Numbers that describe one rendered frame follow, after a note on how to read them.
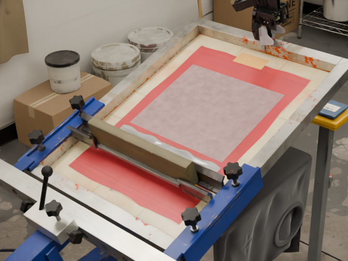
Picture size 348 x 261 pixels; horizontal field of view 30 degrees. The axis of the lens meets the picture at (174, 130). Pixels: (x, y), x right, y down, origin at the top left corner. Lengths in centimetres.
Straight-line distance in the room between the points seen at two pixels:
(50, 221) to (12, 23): 238
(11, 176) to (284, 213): 81
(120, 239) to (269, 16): 80
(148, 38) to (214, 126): 261
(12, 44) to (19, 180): 218
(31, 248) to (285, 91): 83
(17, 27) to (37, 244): 239
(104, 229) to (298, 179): 73
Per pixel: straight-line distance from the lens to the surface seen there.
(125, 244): 148
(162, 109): 191
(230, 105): 186
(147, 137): 182
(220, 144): 175
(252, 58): 202
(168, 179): 164
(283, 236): 209
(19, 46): 386
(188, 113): 187
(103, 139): 178
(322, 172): 239
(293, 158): 202
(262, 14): 192
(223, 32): 210
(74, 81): 387
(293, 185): 199
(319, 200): 246
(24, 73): 400
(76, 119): 190
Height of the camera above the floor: 206
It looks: 31 degrees down
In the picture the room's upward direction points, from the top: 3 degrees counter-clockwise
